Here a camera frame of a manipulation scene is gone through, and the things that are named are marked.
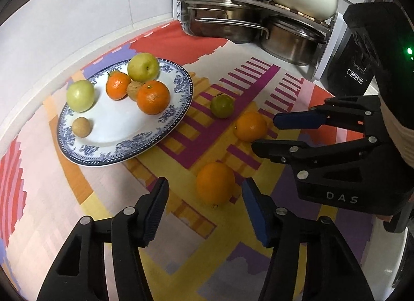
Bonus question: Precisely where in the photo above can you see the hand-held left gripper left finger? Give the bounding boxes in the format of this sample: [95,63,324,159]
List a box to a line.
[35,177,170,301]

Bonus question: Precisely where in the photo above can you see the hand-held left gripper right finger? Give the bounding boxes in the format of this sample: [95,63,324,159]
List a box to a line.
[241,178,371,301]

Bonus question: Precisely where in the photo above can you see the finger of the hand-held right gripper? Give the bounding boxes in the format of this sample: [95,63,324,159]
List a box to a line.
[273,95,385,140]
[252,136,385,166]

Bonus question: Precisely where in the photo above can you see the orange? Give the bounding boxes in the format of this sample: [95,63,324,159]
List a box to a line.
[233,112,268,142]
[196,162,236,206]

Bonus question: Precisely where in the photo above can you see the blue patterned white plate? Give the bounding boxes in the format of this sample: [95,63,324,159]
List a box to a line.
[57,58,194,167]

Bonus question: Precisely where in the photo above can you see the small brown round fruit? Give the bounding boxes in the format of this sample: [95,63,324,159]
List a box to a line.
[72,117,93,137]
[127,82,143,101]

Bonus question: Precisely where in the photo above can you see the large tangerine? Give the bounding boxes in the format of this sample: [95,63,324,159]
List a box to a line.
[136,80,171,115]

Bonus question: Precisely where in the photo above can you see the small tangerine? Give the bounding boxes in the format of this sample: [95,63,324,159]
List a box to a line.
[106,71,132,101]

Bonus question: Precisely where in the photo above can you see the green apple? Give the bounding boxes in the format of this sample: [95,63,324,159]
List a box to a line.
[66,80,95,112]

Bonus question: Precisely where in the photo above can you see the yellow-green apple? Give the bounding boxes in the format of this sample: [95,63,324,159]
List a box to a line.
[127,53,160,83]

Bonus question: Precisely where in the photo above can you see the colourful patterned cloth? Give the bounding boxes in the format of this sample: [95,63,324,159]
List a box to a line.
[0,19,376,301]

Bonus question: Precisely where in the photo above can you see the small green citrus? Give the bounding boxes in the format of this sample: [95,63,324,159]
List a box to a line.
[210,94,235,118]

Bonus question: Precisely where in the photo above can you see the large steel pot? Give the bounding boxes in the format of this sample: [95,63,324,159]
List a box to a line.
[181,0,270,44]
[259,16,328,67]

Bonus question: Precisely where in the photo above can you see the black knife block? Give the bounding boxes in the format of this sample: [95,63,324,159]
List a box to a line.
[325,2,389,96]

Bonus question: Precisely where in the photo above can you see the wooden bead trivet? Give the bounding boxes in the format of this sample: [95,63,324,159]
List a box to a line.
[274,1,324,22]

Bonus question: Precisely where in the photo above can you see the steel pots under rack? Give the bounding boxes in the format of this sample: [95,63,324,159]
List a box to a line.
[171,0,345,81]

